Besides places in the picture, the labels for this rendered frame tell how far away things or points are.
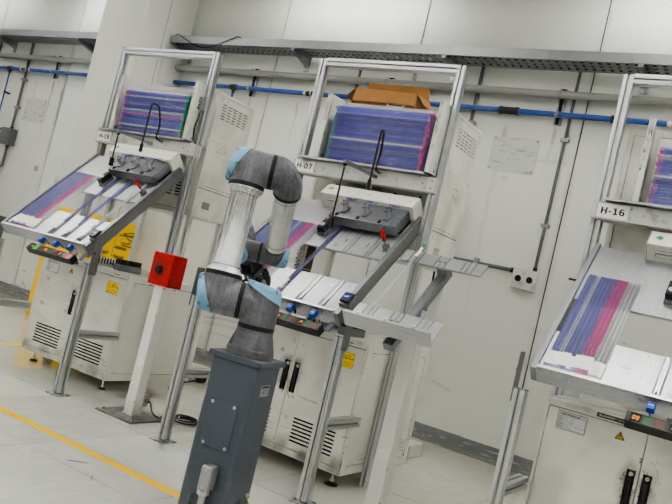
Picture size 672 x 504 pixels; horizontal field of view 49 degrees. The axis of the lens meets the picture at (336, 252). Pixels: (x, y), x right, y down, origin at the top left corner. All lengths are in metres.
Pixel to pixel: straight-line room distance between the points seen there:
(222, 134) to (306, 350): 1.57
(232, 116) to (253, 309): 2.23
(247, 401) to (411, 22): 3.64
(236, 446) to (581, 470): 1.22
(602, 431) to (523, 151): 2.38
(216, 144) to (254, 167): 1.94
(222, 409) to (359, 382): 0.93
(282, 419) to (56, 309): 1.61
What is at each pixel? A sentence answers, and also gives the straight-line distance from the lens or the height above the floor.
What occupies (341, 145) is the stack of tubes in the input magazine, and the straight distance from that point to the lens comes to 3.50.
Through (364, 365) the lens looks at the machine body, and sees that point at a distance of 3.11.
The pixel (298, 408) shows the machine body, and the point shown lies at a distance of 3.27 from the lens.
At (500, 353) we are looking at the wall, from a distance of 4.61.
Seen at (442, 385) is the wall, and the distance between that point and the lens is 4.74.
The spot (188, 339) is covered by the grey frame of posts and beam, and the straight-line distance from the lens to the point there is 3.26.
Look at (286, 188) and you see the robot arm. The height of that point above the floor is 1.09.
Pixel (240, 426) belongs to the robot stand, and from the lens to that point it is 2.30.
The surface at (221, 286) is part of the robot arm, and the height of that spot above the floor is 0.74.
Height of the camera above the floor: 0.85
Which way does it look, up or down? 2 degrees up
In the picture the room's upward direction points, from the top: 14 degrees clockwise
